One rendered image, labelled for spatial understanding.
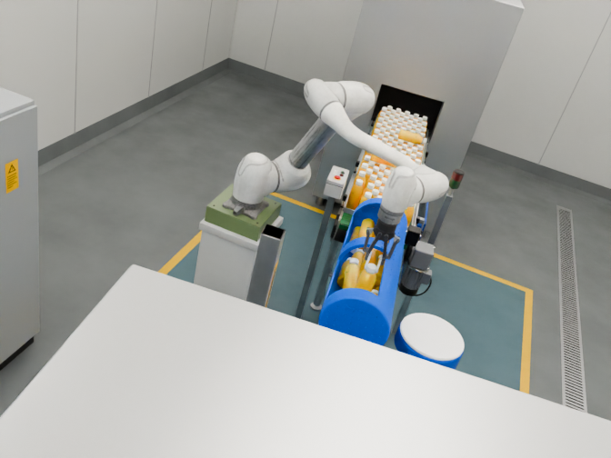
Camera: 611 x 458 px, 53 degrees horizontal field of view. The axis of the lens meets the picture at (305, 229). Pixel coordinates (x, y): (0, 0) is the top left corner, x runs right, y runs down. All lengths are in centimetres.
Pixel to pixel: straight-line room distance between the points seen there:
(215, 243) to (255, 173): 42
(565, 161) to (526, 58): 125
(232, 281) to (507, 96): 486
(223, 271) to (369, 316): 96
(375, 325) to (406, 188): 58
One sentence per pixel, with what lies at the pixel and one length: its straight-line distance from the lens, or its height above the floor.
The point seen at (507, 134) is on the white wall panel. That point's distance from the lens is 742.
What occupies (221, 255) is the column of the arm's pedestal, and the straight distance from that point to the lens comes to 305.
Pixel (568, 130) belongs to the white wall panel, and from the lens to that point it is 741.
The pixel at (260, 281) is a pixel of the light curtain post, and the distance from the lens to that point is 181.
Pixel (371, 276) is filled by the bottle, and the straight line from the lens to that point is 241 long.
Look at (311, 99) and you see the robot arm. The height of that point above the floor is 178.
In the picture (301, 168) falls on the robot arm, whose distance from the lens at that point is 294.
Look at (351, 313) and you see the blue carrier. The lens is 242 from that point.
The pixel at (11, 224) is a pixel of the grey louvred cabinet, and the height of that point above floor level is 90.
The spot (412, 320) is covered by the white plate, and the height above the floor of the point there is 104.
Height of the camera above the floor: 264
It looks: 32 degrees down
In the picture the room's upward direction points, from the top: 15 degrees clockwise
